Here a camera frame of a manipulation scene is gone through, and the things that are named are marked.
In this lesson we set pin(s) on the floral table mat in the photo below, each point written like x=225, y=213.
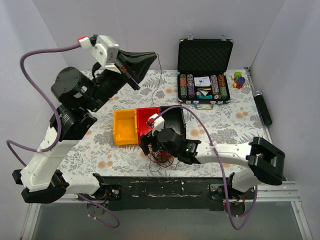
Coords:
x=233, y=123

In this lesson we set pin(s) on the black cylindrical flashlight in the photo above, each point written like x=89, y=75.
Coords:
x=262, y=107

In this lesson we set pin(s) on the white playing card deck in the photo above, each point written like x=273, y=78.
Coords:
x=203, y=81

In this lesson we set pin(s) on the black plastic bin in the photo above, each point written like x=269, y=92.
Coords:
x=174, y=119

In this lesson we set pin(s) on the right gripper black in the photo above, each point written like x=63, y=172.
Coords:
x=145, y=142

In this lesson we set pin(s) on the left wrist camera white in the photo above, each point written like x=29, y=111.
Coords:
x=103, y=48

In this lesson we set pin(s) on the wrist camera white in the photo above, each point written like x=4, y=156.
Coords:
x=156, y=122
x=103, y=48

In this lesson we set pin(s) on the colourful toy block train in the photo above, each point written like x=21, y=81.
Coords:
x=238, y=80

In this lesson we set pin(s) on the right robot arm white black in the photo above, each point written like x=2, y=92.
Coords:
x=262, y=161

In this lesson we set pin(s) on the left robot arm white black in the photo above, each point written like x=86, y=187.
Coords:
x=80, y=97

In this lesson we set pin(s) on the yellow plastic bin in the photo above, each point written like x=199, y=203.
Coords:
x=125, y=127

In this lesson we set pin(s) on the red plastic bin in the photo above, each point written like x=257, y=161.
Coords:
x=143, y=115

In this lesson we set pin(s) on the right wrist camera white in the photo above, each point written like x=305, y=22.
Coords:
x=156, y=122

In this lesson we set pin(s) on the black poker chip case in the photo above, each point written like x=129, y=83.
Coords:
x=200, y=57

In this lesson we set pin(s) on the aluminium frame rail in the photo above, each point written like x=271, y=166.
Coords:
x=285, y=192

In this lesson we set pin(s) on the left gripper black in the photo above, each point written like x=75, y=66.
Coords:
x=127, y=75

